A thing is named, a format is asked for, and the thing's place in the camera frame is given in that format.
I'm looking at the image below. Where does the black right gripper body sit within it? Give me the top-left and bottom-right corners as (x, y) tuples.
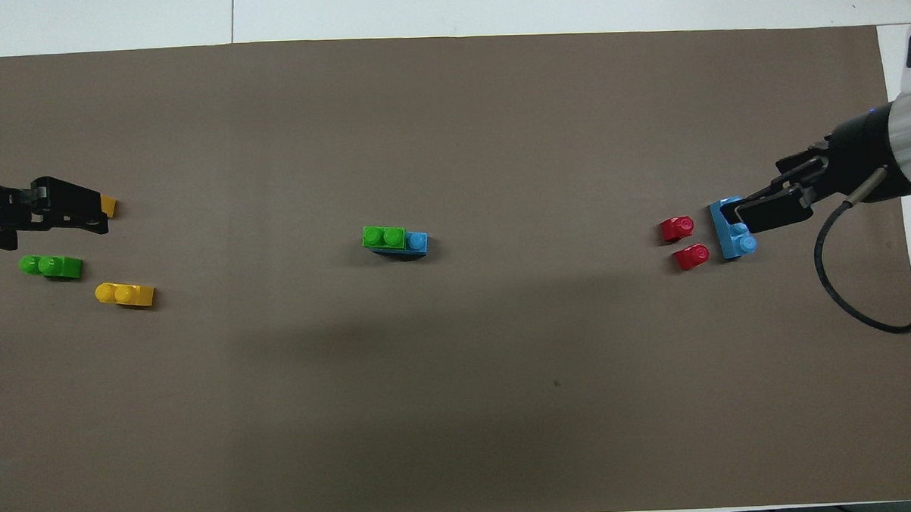
(820, 105), (897, 202)

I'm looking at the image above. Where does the green two-stud toy block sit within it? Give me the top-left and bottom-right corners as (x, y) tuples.
(362, 224), (408, 252)
(18, 254), (83, 282)

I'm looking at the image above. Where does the blue three-stud toy block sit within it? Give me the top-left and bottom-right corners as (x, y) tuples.
(371, 231), (429, 258)
(708, 196), (759, 261)

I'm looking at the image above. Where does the red toy block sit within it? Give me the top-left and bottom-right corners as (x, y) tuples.
(672, 243), (710, 271)
(659, 216), (695, 244)

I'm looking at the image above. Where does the brown table mat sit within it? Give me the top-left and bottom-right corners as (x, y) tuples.
(0, 19), (911, 512)

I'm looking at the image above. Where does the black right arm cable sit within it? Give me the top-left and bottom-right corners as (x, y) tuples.
(811, 166), (911, 337)

